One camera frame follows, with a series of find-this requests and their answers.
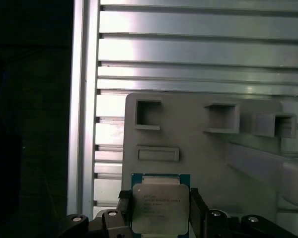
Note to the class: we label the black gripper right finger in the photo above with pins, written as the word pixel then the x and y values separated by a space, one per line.
pixel 201 218

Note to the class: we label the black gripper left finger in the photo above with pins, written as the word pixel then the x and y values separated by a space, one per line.
pixel 125 205

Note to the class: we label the grey plastic parts rack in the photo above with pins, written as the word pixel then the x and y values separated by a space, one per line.
pixel 201 153

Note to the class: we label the silver CPU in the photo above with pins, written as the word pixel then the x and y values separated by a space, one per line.
pixel 159 205

